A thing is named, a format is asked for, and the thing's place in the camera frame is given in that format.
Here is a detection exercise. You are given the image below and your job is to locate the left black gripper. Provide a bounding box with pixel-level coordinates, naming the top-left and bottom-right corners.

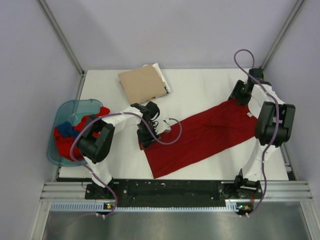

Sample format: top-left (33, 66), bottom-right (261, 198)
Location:
top-left (136, 121), bottom-right (161, 149)

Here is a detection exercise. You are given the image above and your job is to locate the dark red t shirt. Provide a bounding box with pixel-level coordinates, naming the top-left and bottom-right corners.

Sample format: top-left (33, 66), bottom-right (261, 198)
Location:
top-left (144, 99), bottom-right (257, 178)

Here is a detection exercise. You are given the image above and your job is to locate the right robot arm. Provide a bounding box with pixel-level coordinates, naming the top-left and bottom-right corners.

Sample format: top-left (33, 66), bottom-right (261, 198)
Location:
top-left (229, 68), bottom-right (296, 198)

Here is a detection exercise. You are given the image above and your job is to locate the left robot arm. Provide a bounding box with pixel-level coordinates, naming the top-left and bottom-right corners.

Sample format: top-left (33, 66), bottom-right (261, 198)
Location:
top-left (75, 101), bottom-right (160, 199)

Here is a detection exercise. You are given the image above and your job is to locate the folded beige t shirt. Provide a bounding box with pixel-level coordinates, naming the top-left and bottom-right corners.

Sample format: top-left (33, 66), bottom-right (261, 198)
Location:
top-left (118, 65), bottom-right (167, 105)

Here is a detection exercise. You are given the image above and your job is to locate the teal plastic basket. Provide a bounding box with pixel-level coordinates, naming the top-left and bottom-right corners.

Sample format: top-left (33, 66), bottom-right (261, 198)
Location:
top-left (47, 99), bottom-right (103, 167)

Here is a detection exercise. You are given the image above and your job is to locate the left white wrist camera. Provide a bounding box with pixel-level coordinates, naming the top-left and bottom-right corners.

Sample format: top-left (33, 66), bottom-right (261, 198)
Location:
top-left (154, 118), bottom-right (172, 135)

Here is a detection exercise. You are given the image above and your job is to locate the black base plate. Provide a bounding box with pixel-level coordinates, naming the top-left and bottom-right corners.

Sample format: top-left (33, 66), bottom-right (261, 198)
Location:
top-left (85, 179), bottom-right (262, 207)

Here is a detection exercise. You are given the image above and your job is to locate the right aluminium frame post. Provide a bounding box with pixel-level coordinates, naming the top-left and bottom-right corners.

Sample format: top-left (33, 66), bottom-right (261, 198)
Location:
top-left (260, 0), bottom-right (307, 70)

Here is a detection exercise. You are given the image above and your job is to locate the aluminium frame post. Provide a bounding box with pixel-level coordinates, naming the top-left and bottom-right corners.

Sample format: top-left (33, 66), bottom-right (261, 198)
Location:
top-left (260, 0), bottom-right (307, 70)
top-left (36, 0), bottom-right (85, 76)

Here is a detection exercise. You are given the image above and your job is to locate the front aluminium rail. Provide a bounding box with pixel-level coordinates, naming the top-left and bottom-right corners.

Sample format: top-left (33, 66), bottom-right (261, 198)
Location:
top-left (40, 181), bottom-right (313, 202)

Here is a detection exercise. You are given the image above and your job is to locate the grey slotted cable duct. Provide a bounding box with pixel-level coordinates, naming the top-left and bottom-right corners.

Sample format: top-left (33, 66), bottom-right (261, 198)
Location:
top-left (50, 202), bottom-right (251, 213)

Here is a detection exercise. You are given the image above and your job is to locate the left aluminium frame post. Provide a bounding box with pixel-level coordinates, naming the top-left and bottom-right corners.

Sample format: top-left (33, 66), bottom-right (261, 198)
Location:
top-left (36, 0), bottom-right (85, 76)

